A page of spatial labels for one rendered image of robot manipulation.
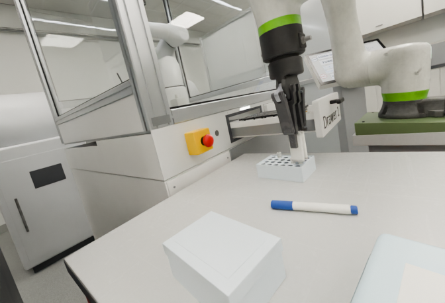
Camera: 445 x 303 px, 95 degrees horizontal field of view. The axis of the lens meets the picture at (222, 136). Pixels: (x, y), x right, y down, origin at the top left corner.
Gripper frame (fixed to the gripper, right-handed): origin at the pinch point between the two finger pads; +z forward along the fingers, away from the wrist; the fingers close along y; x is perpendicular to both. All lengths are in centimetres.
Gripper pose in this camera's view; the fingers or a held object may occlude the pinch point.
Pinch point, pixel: (297, 146)
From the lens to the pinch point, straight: 52.1
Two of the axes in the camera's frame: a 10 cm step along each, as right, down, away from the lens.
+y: 6.6, -2.5, 7.0
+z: 2.1, 9.7, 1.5
